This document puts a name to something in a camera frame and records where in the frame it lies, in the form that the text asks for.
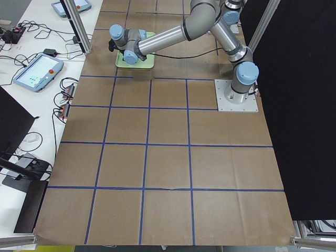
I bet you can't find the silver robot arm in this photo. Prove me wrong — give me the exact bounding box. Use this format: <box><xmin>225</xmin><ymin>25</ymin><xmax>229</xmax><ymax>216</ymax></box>
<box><xmin>109</xmin><ymin>0</ymin><xmax>259</xmax><ymax>104</ymax></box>
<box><xmin>219</xmin><ymin>0</ymin><xmax>243</xmax><ymax>35</ymax></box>

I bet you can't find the brown paper table cover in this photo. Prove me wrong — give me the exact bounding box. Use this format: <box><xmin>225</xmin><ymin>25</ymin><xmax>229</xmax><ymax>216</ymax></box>
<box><xmin>35</xmin><ymin>1</ymin><xmax>295</xmax><ymax>246</ymax></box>

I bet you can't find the light green plastic tray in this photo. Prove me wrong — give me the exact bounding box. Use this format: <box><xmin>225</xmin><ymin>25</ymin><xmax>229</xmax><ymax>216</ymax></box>
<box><xmin>110</xmin><ymin>27</ymin><xmax>154</xmax><ymax>69</ymax></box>

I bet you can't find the orange black connector box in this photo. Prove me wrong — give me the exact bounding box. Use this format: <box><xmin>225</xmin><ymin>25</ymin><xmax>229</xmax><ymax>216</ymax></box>
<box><xmin>61</xmin><ymin>84</ymin><xmax>75</xmax><ymax>100</ymax></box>

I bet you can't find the black power adapter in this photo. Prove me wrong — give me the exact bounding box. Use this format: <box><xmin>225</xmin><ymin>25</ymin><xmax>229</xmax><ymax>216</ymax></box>
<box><xmin>43</xmin><ymin>48</ymin><xmax>58</xmax><ymax>57</ymax></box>

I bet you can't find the near teach pendant tablet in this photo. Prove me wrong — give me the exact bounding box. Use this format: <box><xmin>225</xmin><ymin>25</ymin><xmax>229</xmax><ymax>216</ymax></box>
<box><xmin>13</xmin><ymin>53</ymin><xmax>64</xmax><ymax>92</ymax></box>

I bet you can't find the teach pendant tablet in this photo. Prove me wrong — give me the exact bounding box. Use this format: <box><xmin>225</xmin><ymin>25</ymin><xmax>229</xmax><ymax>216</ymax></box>
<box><xmin>13</xmin><ymin>53</ymin><xmax>64</xmax><ymax>92</ymax></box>
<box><xmin>51</xmin><ymin>0</ymin><xmax>92</xmax><ymax>18</ymax></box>

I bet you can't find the black curtain panel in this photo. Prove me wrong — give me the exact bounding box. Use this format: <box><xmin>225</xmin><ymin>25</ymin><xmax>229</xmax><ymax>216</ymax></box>
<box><xmin>253</xmin><ymin>1</ymin><xmax>335</xmax><ymax>220</ymax></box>

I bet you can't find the far teach pendant tablet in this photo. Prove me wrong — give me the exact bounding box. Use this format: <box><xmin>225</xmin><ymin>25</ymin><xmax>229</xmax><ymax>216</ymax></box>
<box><xmin>51</xmin><ymin>0</ymin><xmax>92</xmax><ymax>18</ymax></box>

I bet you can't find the black monitor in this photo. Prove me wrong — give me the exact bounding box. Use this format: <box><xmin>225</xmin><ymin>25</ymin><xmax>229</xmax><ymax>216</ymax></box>
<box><xmin>1</xmin><ymin>88</ymin><xmax>51</xmax><ymax>193</ymax></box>

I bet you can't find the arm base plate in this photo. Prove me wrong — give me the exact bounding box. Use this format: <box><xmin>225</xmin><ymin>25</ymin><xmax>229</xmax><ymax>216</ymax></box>
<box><xmin>214</xmin><ymin>79</ymin><xmax>259</xmax><ymax>113</ymax></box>

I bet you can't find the aluminium frame post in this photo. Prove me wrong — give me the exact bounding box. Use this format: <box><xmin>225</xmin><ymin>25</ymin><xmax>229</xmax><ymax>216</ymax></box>
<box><xmin>60</xmin><ymin>0</ymin><xmax>92</xmax><ymax>54</ymax></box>

